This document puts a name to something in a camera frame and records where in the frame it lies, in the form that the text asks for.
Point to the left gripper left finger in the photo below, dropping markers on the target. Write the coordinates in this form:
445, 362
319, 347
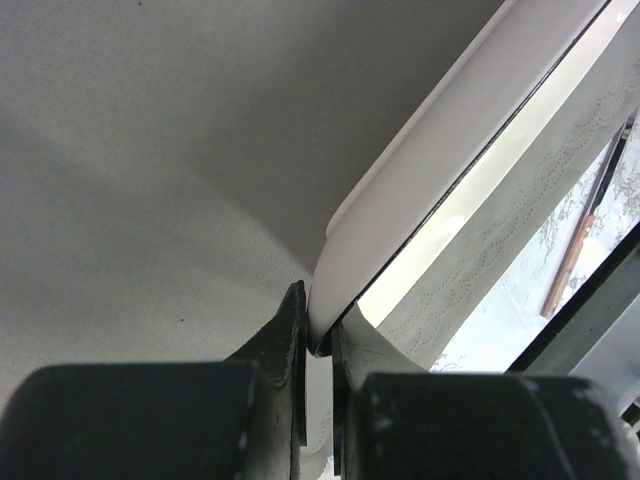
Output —
240, 418

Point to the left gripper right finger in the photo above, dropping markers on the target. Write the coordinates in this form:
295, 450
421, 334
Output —
395, 420

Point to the grey scalloped placemat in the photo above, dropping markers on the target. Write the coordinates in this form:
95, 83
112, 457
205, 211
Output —
169, 170

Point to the white rectangular plate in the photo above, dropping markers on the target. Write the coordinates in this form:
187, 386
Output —
452, 153

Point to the black knife pink handle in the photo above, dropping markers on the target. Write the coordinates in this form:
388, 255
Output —
585, 222

